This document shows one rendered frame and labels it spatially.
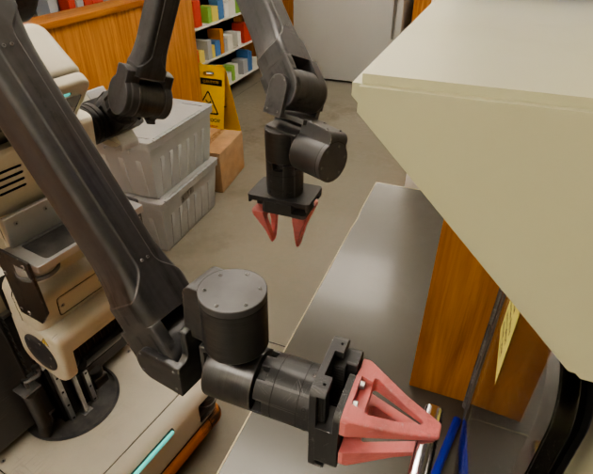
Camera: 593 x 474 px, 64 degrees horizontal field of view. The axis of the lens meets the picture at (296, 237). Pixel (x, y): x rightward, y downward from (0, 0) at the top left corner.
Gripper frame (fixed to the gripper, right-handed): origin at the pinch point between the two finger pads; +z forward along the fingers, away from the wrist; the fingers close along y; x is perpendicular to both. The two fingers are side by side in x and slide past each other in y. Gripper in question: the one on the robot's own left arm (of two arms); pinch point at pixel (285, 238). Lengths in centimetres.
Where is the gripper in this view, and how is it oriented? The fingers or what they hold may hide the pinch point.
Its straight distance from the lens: 79.6
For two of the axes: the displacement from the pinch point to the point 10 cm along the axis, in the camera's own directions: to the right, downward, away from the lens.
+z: 0.0, 8.2, 5.7
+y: 9.3, 2.0, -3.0
